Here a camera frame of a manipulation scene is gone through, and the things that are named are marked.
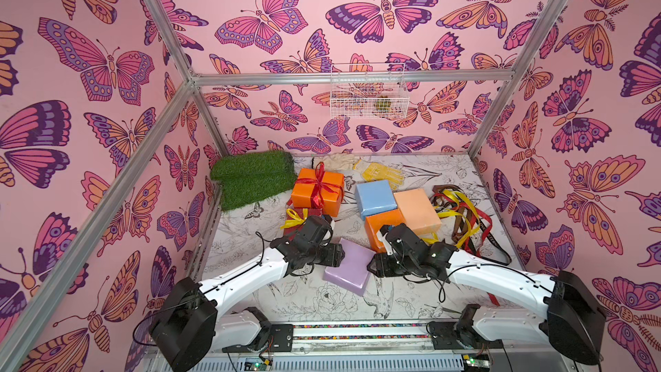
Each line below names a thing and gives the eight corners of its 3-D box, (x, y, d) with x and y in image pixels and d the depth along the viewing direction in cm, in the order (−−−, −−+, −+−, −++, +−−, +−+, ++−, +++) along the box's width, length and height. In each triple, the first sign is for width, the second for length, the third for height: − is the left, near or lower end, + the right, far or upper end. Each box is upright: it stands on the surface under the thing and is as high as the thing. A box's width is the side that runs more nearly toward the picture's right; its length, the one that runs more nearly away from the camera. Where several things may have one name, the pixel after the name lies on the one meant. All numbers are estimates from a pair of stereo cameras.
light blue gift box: (362, 223, 100) (364, 212, 94) (354, 196, 108) (355, 184, 102) (395, 217, 102) (399, 206, 95) (385, 191, 110) (387, 179, 104)
